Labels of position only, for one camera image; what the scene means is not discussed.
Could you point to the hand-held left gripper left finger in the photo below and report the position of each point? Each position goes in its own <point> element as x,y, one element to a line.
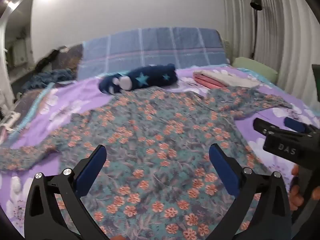
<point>92,166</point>

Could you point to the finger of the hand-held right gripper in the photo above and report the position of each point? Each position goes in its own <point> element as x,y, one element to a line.
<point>262,125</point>
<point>293,124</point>

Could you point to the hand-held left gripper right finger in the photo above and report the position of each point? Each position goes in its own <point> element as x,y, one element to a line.
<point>222,167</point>

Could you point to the teal floral long-sleeve garment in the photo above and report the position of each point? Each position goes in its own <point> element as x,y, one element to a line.
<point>155,140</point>

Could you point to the stack of folded pink cream clothes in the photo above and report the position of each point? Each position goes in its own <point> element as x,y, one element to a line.
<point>230,77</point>

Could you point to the person's right hand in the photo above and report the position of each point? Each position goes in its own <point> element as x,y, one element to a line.
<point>296,197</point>

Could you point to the green pillow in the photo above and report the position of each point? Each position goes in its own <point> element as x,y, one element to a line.
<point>255,66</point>

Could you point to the folded pink garment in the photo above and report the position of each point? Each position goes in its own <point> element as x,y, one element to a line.
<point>207,81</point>

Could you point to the purple floral bedsheet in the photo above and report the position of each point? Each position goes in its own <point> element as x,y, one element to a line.
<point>75,97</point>

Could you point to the white pleated curtain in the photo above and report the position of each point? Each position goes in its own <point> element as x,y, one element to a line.
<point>275,30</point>

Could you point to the dark blue fuzzy blanket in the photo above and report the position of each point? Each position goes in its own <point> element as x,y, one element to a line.
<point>52,76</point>

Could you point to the navy star plush pillow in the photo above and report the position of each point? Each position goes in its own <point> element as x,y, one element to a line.
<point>147,78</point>

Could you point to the black floor lamp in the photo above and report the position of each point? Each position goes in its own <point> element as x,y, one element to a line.
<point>256,3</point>

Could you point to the blue plaid pillow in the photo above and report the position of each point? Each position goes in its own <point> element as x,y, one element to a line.
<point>150,47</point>

